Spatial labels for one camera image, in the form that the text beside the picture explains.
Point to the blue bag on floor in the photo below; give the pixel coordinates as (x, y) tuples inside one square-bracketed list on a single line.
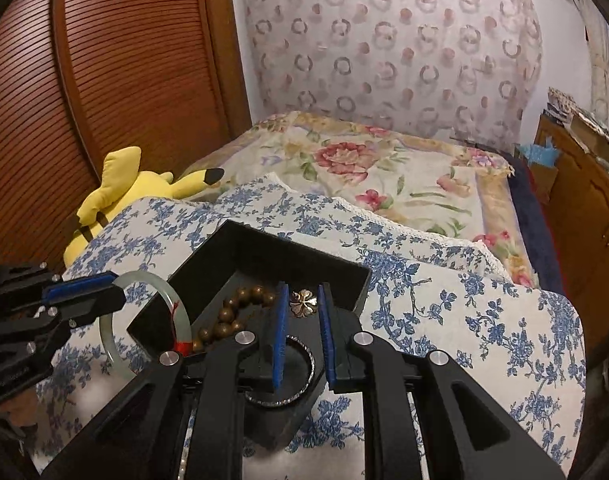
[(540, 154)]

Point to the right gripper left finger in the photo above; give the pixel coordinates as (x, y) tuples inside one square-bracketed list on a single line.
[(181, 417)]

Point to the pale green jade bangle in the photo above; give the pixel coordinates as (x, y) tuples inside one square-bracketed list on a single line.
[(163, 324)]

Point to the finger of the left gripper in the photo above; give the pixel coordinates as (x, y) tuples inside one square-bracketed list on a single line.
[(83, 312), (73, 290)]

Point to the clutter on dresser top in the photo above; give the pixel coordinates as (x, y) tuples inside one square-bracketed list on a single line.
[(585, 128)]

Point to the floral cream bed blanket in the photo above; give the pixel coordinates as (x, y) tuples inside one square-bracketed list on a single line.
[(424, 184)]

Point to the black jewelry box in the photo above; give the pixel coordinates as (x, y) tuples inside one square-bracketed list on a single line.
[(233, 272)]

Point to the gold clover brooch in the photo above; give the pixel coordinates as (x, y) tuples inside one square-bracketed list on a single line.
[(303, 303)]

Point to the wooden louvered wardrobe door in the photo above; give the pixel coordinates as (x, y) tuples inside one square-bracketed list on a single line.
[(82, 78)]

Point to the wooden dresser cabinet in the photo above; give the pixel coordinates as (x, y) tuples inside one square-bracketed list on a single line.
[(577, 210)]

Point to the patterned headboard cover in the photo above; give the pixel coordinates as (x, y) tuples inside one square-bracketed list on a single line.
[(425, 67)]

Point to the blue floral white pillow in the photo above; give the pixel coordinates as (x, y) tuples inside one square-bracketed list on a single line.
[(523, 345)]

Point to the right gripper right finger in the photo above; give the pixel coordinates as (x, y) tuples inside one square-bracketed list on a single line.
[(424, 417)]

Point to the yellow plush toy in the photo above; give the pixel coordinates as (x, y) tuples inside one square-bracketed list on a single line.
[(123, 183)]

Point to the silver twisted cuff bangle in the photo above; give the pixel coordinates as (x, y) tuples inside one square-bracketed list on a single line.
[(299, 371)]

